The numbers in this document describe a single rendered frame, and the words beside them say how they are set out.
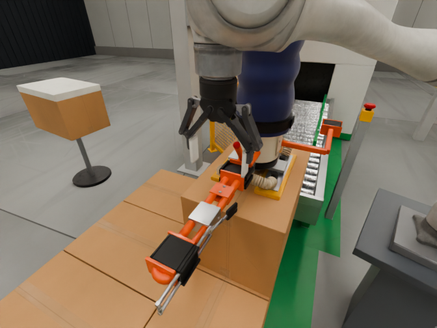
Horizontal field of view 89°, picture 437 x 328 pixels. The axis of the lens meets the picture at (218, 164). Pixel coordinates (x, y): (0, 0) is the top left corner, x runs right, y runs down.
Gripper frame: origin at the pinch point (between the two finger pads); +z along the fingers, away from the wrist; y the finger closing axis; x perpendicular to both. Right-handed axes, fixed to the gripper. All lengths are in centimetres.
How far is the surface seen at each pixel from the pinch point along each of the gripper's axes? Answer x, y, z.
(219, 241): -11.1, 5.1, 43.6
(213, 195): -2.8, 3.0, 13.2
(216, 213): 4.0, -1.3, 12.6
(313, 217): -75, -29, 75
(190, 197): -12.0, 17.6, 26.7
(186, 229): 11.2, 3.2, 13.3
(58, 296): 27, 61, 67
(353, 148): -132, -45, 48
